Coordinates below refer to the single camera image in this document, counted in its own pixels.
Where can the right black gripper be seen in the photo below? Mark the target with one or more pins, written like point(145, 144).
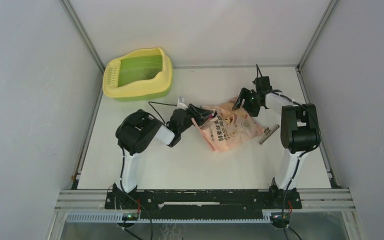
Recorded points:
point(244, 94)

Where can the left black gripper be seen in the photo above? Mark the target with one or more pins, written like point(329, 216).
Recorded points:
point(195, 111)

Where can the pink cat litter bag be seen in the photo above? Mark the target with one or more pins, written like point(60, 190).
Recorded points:
point(229, 128)

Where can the white bag sealing clip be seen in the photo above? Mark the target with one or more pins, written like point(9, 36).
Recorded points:
point(267, 133)

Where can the yellow green litter box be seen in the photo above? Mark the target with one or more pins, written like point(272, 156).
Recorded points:
point(142, 74)

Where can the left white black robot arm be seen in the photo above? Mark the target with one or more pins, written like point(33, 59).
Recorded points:
point(140, 128)

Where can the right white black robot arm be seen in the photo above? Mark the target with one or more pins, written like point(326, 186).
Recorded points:
point(299, 126)

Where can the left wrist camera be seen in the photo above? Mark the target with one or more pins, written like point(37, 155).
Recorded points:
point(181, 102)

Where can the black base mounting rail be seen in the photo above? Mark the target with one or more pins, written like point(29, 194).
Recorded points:
point(217, 203)

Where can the white slotted cable duct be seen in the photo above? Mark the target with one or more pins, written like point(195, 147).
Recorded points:
point(133, 218)

